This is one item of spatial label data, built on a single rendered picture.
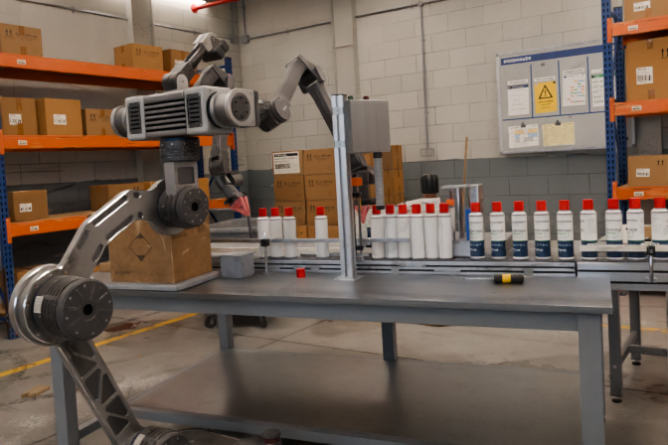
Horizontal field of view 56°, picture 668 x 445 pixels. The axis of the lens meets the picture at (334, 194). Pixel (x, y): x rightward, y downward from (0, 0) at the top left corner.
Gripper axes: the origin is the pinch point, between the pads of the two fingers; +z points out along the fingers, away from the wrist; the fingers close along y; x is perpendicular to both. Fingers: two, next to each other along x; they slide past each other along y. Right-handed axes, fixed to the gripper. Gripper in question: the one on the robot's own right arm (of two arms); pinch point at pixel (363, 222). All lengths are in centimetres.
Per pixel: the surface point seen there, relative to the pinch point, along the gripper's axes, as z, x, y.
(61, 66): -114, -177, 337
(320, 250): 10.7, 8.4, 15.3
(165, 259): 9, 48, 59
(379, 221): -1.1, 8.4, -9.7
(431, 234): 4.1, 7.8, -29.6
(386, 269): 16.9, 10.9, -12.5
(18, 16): -172, -208, 418
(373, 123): -37.4, 16.6, -11.7
